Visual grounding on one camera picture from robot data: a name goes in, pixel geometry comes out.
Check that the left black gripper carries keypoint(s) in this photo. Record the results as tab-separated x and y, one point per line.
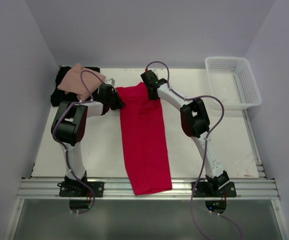
120	104

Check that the aluminium rail frame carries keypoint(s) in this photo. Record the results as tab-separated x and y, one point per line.
119	188

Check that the folded black t shirt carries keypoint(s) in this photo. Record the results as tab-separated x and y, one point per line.
58	95

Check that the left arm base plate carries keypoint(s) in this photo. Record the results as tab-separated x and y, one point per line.
73	188

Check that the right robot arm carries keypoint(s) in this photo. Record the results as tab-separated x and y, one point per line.
195	123

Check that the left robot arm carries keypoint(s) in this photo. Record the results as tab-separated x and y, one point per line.
69	125

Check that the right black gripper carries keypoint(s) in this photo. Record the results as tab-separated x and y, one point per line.
153	97

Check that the folded pink t shirt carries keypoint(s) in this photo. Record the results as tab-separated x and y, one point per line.
71	83

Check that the white plastic basket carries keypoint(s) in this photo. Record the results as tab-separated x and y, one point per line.
232	81

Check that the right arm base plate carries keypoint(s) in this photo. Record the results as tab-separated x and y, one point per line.
203	189

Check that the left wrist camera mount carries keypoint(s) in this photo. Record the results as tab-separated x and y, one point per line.
110	81

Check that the red t shirt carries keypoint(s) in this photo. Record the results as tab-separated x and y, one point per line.
144	143

